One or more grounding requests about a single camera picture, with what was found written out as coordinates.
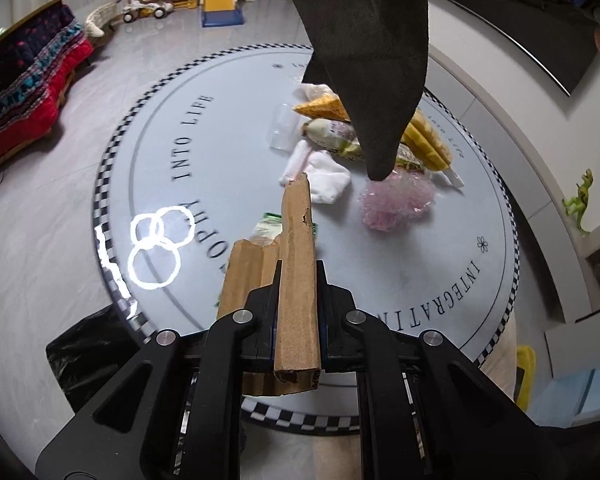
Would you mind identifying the folded white tissue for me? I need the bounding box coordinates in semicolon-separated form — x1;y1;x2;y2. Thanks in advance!
307;152;352;205

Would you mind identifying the white box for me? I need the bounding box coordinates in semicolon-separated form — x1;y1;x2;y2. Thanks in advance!
543;305;600;380

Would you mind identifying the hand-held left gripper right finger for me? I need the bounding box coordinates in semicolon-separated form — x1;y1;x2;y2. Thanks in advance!
316;260;576;480

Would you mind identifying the white low cabinet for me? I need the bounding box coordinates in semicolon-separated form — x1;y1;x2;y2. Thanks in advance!
426;42;600;323

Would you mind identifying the black television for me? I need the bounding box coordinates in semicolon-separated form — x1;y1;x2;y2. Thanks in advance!
427;0;599;97

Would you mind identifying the red patterned blanket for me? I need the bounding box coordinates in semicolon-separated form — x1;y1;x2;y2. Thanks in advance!
0;4;96;177

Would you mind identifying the white stick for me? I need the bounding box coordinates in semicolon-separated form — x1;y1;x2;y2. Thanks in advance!
442;167;466;191

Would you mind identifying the crumpled white tissue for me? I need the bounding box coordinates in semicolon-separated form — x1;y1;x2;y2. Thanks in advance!
299;82;339;107

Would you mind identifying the white ride-on toy car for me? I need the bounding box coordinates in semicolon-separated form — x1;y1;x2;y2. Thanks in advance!
122;0;175;24

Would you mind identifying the yellow sponge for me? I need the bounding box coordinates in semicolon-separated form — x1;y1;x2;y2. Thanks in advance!
402;109;454;173

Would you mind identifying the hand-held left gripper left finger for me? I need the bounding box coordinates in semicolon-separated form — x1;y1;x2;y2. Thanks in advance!
36;259;283;480

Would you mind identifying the yellow cone wrapper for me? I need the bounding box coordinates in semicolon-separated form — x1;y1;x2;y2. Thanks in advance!
293;96;352;124

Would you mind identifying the pink plastic wrap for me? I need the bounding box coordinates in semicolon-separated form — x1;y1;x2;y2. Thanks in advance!
357;167;437;232

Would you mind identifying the green dinosaur toy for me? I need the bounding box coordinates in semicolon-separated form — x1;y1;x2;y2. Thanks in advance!
562;169;594;235

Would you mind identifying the black trash bag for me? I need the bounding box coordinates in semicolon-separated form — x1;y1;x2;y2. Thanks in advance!
45;305;149;414

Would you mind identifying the white green snack packet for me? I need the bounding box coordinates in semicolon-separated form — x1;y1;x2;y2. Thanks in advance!
301;119;426;172

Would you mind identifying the rolled white tissue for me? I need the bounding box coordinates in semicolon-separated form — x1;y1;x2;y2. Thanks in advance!
279;140;314;186

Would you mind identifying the brown cardboard piece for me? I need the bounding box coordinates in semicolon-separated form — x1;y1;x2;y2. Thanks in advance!
215;172;323;398

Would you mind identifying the clear plastic cup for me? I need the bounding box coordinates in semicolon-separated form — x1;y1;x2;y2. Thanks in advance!
270;102;307;152

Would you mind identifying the yellow bag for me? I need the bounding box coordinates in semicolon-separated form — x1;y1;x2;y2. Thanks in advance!
516;345;537;409

